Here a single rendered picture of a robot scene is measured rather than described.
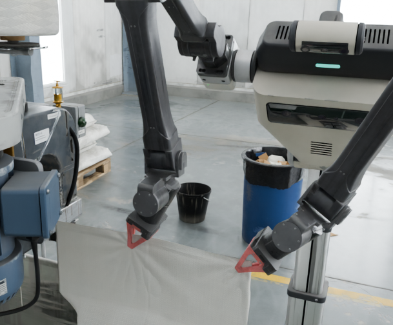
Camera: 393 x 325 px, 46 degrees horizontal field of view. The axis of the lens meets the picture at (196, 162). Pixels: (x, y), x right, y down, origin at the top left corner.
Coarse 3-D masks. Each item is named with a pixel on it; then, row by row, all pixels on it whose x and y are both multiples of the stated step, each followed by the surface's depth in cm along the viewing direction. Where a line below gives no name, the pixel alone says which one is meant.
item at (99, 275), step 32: (64, 224) 113; (64, 256) 116; (96, 256) 113; (128, 256) 110; (160, 256) 107; (192, 256) 103; (224, 256) 100; (64, 288) 119; (96, 288) 116; (128, 288) 113; (160, 288) 109; (192, 288) 105; (224, 288) 102; (96, 320) 115; (128, 320) 113; (160, 320) 111; (192, 320) 108; (224, 320) 104
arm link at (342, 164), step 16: (384, 96) 71; (368, 112) 75; (384, 112) 72; (368, 128) 75; (384, 128) 73; (352, 144) 78; (368, 144) 76; (384, 144) 77; (336, 160) 82; (352, 160) 79; (368, 160) 77; (320, 176) 85; (336, 176) 82; (352, 176) 80; (320, 192) 87; (336, 192) 83; (352, 192) 83; (320, 208) 87; (336, 208) 84
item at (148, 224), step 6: (162, 210) 102; (132, 216) 102; (138, 216) 103; (156, 216) 102; (162, 216) 104; (132, 222) 101; (138, 222) 101; (144, 222) 102; (150, 222) 103; (156, 222) 104; (144, 228) 101; (150, 228) 102; (144, 234) 101; (150, 234) 101
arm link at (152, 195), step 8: (184, 152) 98; (176, 160) 97; (184, 160) 99; (152, 168) 102; (176, 168) 98; (184, 168) 101; (152, 176) 97; (160, 176) 97; (168, 176) 97; (176, 176) 98; (144, 184) 93; (152, 184) 93; (160, 184) 95; (144, 192) 93; (152, 192) 92; (160, 192) 95; (136, 200) 94; (144, 200) 93; (152, 200) 93; (160, 200) 94; (136, 208) 94; (144, 208) 94; (152, 208) 93; (160, 208) 95; (144, 216) 94
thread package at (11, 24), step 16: (0, 0) 74; (16, 0) 75; (32, 0) 76; (48, 0) 79; (0, 16) 75; (16, 16) 75; (32, 16) 77; (48, 16) 79; (0, 32) 75; (16, 32) 76; (32, 32) 78; (48, 32) 80
